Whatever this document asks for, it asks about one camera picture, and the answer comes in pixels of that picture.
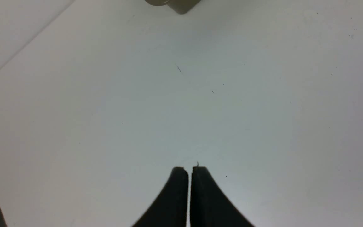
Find tan plastic bin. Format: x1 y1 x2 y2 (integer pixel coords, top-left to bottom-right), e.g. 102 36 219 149
145 0 200 15

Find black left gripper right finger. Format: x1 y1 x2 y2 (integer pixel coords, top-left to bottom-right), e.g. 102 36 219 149
190 166 253 227

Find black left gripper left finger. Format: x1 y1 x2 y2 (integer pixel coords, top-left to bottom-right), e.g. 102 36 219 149
133 167 189 227

